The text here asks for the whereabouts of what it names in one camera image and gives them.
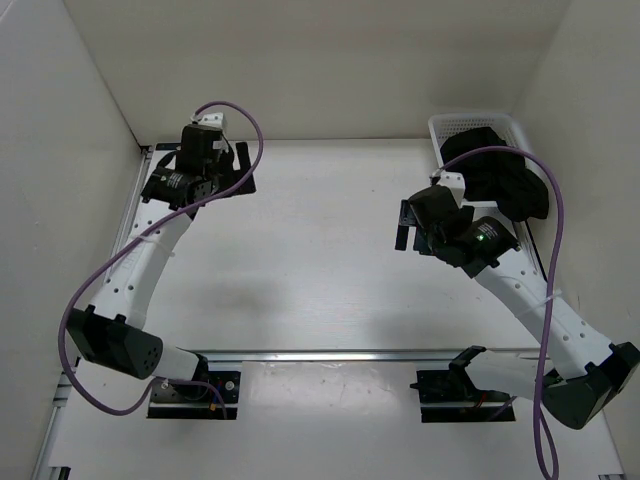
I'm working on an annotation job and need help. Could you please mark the black shorts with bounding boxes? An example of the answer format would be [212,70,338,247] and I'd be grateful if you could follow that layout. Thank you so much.
[440,127,549,222]

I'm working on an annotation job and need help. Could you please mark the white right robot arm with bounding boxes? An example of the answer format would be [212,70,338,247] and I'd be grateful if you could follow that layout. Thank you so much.
[395,186,639,430]

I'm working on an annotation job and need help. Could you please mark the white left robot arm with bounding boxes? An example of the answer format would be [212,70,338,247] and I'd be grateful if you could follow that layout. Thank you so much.
[67,112,251,400]

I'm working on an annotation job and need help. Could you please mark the white perforated plastic basket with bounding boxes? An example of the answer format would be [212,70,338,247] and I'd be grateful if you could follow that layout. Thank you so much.
[428,112,530,167]

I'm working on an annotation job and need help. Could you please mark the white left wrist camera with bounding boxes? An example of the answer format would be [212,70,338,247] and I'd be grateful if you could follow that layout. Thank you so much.
[191,112,227,132]

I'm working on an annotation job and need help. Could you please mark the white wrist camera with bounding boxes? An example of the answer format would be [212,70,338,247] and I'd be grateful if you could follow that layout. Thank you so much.
[191,112,227,132]
[430,169,466,206]

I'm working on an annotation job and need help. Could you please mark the aluminium right rail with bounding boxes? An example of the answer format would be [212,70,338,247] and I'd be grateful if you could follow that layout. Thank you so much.
[513,221,547,281]

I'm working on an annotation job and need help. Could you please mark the aluminium rail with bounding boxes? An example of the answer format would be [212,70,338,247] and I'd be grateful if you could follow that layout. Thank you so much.
[513,221,547,281]
[199,348,551,365]
[31,146,154,479]

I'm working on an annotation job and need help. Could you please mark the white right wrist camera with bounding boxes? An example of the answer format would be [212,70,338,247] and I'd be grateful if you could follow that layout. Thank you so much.
[430,169,466,206]

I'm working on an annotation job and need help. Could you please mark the aluminium front rail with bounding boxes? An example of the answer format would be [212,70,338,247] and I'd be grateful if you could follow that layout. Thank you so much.
[199,348,551,365]

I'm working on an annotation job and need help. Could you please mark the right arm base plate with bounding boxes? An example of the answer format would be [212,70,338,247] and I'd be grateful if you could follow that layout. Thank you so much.
[410,370,516,424]

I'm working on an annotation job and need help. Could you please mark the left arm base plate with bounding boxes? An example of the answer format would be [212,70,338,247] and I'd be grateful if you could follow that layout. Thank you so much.
[147,368,241,421]

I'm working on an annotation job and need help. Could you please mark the aluminium left rail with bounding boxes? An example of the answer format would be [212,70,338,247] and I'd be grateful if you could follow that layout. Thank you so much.
[31,146,154,479]

